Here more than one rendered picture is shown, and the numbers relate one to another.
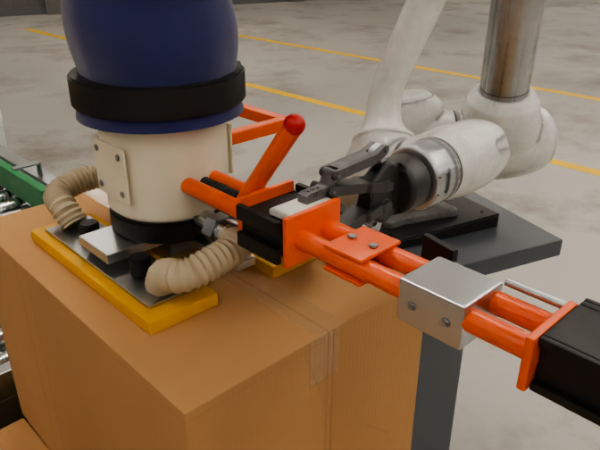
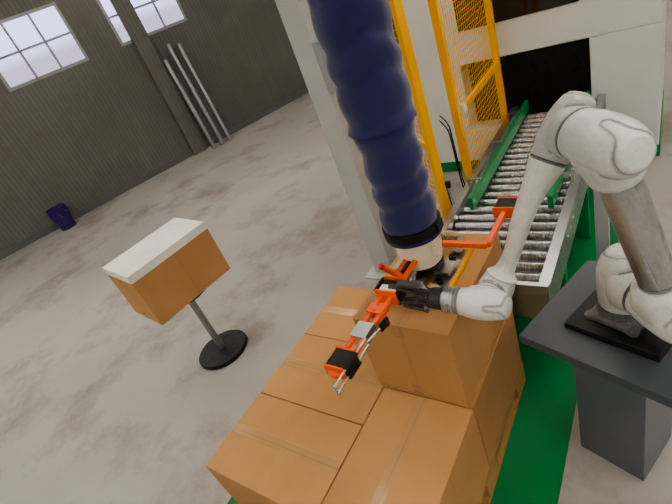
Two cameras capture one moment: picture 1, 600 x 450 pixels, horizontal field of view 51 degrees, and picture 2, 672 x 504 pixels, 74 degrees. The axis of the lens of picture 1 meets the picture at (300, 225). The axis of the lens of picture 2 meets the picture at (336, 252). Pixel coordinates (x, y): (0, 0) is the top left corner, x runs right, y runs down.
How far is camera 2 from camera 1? 1.51 m
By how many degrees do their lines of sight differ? 76
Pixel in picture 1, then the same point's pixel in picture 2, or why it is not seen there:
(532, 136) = (658, 321)
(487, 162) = (471, 311)
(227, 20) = (406, 220)
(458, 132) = (466, 293)
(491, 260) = (603, 371)
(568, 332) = (339, 351)
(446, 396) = (634, 438)
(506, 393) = not seen: outside the picture
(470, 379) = not seen: outside the picture
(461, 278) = (363, 330)
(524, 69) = (642, 276)
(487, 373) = not seen: outside the picture
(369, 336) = (418, 338)
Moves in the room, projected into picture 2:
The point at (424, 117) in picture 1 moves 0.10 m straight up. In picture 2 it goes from (609, 269) to (608, 244)
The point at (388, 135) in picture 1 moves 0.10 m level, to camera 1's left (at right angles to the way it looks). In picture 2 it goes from (487, 276) to (472, 262)
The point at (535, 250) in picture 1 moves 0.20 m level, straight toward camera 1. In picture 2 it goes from (645, 390) to (572, 396)
